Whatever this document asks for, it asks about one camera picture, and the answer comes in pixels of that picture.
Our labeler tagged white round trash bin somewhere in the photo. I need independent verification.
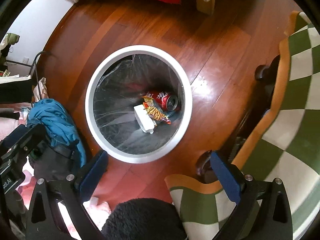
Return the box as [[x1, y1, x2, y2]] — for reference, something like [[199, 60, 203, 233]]
[[85, 45, 193, 164]]

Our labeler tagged red soda can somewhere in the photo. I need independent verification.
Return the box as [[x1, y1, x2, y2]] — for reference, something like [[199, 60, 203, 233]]
[[146, 90, 179, 112]]

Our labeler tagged black fuzzy trouser leg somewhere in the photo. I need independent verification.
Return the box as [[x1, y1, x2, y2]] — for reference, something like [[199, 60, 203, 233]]
[[101, 198, 188, 239]]

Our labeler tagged green white checkered tablecloth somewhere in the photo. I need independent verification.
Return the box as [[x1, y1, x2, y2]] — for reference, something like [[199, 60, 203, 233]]
[[165, 11, 319, 239]]

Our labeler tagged blue jacket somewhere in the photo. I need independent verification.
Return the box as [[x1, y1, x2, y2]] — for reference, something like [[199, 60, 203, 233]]
[[27, 99, 87, 167]]

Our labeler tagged orange snack wrapper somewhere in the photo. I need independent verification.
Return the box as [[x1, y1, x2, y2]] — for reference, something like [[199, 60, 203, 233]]
[[143, 95, 171, 125]]

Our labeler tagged white small box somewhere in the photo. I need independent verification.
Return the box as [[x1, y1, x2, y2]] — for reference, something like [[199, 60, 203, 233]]
[[133, 105, 155, 134]]

